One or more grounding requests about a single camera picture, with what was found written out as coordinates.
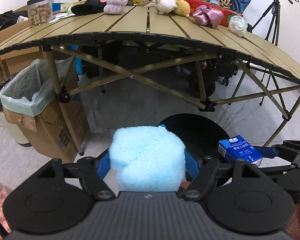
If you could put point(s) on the iridescent wrap ball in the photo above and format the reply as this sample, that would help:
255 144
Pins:
238 26

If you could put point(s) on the yellow small carton box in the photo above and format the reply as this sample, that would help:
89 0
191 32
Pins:
66 7

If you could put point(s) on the clear jar with black lid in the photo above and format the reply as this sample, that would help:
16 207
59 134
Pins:
39 12

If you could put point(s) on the white plush toy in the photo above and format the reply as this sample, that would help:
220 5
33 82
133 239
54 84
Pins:
165 6

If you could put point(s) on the light blue plush toy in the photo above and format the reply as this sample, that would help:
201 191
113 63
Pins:
147 159

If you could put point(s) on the red fruit cardboard box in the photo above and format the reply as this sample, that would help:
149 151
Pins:
226 12

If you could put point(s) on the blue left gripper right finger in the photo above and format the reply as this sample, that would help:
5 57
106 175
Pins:
193 164

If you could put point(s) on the yellow plush toy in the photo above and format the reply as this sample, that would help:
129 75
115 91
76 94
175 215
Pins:
183 8

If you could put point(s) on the cardboard bin with green liner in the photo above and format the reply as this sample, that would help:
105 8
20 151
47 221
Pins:
29 102

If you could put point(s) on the blue and white milk carton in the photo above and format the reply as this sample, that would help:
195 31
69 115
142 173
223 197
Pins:
238 148

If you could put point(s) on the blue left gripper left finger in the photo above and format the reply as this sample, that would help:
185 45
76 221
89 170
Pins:
103 166

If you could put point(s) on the folding slatted camping table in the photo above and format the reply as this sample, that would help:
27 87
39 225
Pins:
149 66

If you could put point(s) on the cardboard box with black clothes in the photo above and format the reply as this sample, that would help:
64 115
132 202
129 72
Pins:
17 60

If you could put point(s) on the lilac fuzzy slipper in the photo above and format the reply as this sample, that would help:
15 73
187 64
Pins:
115 7

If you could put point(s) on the pink satin cloth bundle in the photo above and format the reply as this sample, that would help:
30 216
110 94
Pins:
208 16

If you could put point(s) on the black round trash bin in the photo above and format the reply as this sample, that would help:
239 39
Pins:
199 134

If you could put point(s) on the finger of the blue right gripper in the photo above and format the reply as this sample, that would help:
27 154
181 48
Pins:
266 152

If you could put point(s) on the black glove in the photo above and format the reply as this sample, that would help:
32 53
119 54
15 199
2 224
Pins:
89 7

